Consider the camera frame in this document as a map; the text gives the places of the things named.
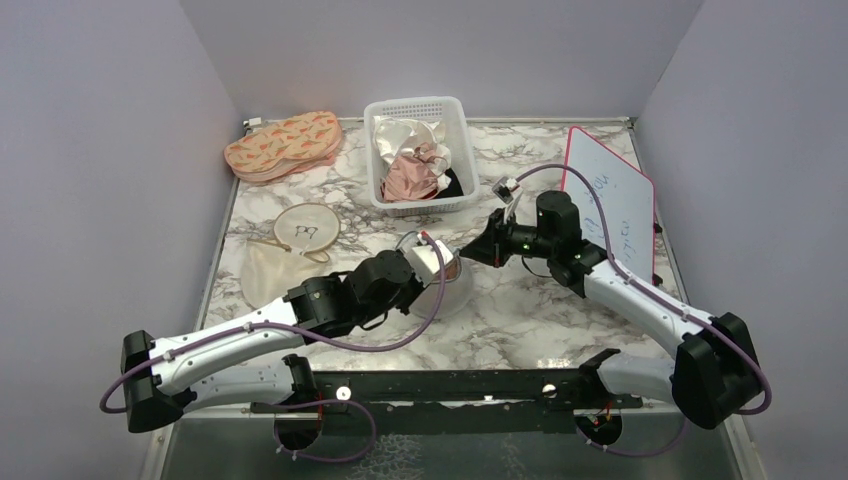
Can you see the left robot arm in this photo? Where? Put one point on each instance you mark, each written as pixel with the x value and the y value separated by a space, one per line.
pixel 251 359

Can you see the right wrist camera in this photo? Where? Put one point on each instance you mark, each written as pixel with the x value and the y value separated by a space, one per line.
pixel 509 191

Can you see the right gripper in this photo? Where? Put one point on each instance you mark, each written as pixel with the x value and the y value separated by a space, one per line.
pixel 491 245

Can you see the pink lace bra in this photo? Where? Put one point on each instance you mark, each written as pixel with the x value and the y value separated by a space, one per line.
pixel 452 270

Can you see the white plastic basket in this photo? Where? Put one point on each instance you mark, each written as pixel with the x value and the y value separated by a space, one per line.
pixel 432 108

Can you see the white satin garment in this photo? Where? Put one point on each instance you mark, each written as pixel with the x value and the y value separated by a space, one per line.
pixel 394 136

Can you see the black garment in basket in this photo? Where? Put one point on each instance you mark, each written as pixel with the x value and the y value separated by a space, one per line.
pixel 453 188

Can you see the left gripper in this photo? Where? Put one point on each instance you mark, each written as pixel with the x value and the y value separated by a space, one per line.
pixel 418 289

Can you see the white mesh laundry bag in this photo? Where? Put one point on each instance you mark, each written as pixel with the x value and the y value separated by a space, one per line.
pixel 456 294

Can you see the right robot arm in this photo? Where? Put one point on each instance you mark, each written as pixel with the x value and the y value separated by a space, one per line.
pixel 711 372

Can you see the pink satin bra in basket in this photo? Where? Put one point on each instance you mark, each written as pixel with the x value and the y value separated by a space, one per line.
pixel 415 176

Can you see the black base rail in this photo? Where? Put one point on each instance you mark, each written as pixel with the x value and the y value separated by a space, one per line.
pixel 356 403

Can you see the red framed whiteboard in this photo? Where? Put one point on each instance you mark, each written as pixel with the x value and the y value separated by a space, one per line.
pixel 627 197

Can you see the carrot pattern pouch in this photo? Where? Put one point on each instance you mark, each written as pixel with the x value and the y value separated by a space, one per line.
pixel 286 147

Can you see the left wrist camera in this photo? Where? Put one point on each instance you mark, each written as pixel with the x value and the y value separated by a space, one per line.
pixel 424 261

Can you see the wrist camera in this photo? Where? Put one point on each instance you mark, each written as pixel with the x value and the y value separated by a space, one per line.
pixel 509 191
pixel 424 261

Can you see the embroidery hoop with cloth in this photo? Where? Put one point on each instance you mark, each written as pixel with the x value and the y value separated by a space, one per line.
pixel 298 250

